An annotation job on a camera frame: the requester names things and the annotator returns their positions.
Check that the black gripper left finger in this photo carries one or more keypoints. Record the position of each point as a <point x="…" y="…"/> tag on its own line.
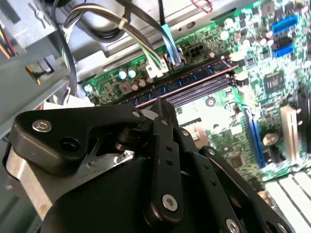
<point x="48" y="145"/>

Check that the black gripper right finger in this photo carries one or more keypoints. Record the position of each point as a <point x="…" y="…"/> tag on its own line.
<point x="209" y="174"/>

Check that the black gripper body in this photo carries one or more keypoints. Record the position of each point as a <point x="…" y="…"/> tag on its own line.
<point x="109" y="194"/>

